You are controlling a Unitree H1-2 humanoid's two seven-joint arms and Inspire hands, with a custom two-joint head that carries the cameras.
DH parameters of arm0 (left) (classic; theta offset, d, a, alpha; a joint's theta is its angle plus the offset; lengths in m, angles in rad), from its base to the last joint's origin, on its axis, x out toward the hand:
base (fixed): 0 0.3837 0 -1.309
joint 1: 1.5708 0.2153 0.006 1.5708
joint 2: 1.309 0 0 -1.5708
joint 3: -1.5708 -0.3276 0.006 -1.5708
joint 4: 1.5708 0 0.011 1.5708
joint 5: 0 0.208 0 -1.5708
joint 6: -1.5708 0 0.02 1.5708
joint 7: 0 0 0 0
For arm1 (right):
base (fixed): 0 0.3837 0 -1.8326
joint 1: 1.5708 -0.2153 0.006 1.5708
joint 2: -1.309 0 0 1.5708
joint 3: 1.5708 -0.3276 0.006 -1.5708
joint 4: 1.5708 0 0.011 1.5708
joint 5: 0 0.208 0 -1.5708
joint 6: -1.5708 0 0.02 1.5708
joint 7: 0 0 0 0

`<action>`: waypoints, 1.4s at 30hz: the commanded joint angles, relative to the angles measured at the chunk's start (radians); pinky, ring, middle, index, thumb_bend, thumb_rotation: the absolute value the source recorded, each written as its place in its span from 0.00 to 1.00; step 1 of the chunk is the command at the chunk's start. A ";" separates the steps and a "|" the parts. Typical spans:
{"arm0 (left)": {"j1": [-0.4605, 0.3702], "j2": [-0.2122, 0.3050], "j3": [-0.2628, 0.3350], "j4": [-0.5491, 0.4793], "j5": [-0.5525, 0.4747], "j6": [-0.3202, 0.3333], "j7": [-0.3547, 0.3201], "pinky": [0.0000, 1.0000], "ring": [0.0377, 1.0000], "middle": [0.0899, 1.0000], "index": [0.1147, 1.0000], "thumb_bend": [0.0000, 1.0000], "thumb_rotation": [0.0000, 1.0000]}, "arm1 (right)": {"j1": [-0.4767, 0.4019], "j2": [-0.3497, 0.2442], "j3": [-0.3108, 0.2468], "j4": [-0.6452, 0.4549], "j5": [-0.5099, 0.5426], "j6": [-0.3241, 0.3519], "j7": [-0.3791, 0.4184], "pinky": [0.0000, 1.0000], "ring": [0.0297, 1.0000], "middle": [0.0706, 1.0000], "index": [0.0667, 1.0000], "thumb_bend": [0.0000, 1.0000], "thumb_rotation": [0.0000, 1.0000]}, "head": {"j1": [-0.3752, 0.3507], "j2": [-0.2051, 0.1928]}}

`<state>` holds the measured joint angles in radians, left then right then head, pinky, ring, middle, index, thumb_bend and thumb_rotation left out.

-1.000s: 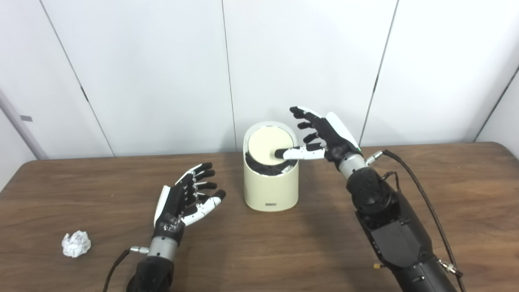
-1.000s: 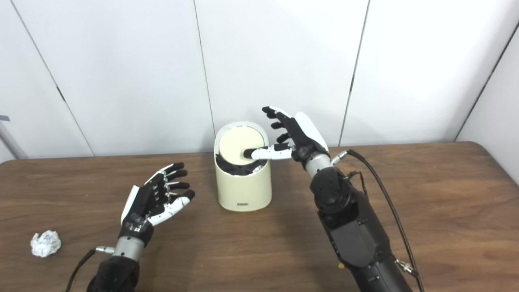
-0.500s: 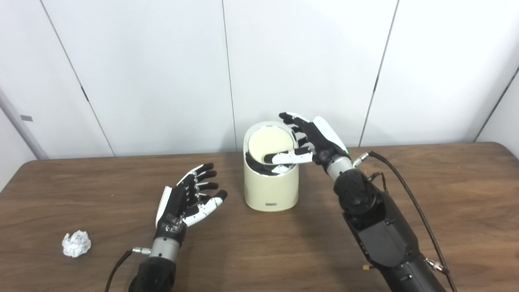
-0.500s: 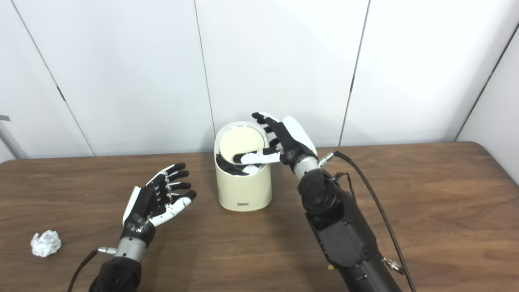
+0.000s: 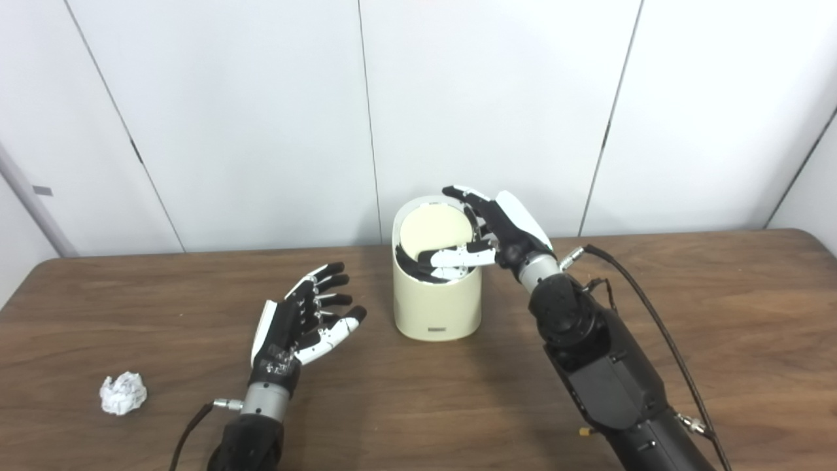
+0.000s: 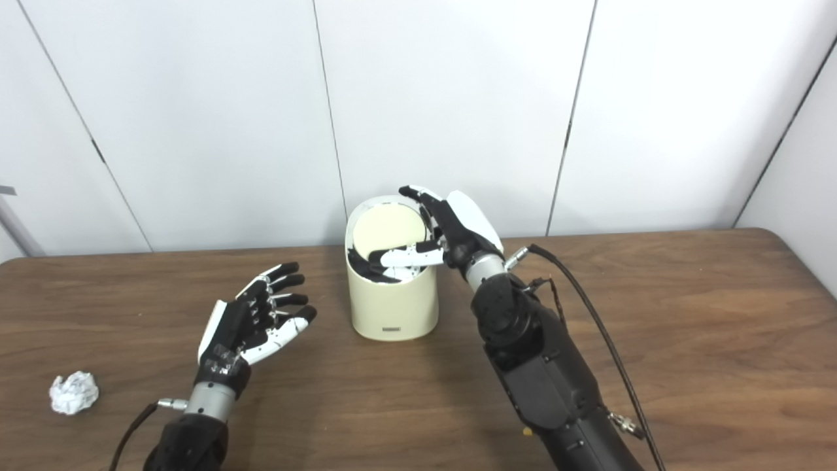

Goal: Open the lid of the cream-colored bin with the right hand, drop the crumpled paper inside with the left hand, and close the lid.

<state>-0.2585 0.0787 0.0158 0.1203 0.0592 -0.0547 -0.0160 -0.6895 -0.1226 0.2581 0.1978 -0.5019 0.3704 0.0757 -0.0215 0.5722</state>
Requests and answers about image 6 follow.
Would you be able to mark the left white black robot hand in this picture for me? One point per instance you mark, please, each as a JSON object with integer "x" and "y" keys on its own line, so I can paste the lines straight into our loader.
{"x": 232, "y": 333}

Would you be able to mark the cream-colored round bin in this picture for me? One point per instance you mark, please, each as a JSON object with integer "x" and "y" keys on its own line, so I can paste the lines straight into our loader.
{"x": 392, "y": 307}

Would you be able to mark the cream round bin lid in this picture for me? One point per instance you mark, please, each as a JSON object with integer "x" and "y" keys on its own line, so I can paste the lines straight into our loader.
{"x": 386, "y": 229}

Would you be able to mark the grey wall post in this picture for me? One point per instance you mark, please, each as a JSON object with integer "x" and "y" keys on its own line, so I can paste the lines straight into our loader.
{"x": 13, "y": 226}

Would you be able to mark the white paper ball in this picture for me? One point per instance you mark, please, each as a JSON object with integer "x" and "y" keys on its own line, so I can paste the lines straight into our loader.
{"x": 74, "y": 393}

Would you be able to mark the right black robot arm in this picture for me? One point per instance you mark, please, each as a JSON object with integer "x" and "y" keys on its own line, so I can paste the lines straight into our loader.
{"x": 543, "y": 373}

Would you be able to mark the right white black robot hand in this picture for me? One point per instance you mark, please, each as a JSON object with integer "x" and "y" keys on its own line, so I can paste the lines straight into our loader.
{"x": 467, "y": 226}

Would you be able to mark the black bin liner bag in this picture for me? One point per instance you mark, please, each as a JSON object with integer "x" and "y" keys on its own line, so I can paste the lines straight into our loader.
{"x": 359, "y": 265}

